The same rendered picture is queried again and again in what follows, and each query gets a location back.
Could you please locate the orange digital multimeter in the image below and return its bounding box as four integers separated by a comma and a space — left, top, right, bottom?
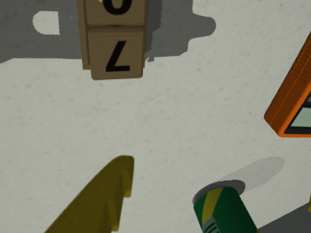
264, 33, 311, 137

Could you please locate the green drink can with yellow stripe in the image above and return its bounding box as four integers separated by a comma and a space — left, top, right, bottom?
194, 184, 259, 233

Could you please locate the brown calendar cube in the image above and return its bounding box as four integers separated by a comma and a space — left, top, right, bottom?
87, 24, 145, 80
85, 0, 147, 26

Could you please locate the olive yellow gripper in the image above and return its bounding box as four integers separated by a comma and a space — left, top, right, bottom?
44, 155, 135, 233

